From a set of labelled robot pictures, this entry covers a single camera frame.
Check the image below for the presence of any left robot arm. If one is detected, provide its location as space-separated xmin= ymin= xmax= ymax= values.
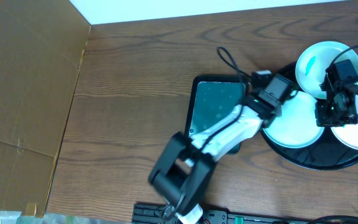
xmin=149 ymin=95 xmax=283 ymax=223

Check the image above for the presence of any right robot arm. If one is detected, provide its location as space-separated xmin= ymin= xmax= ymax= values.
xmin=315 ymin=78 xmax=358 ymax=127

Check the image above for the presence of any black rectangular water tray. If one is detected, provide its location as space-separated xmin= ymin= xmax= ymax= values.
xmin=185 ymin=75 xmax=245 ymax=138

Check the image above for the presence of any cardboard sheet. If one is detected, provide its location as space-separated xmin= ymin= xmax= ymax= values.
xmin=0 ymin=0 xmax=91 ymax=217

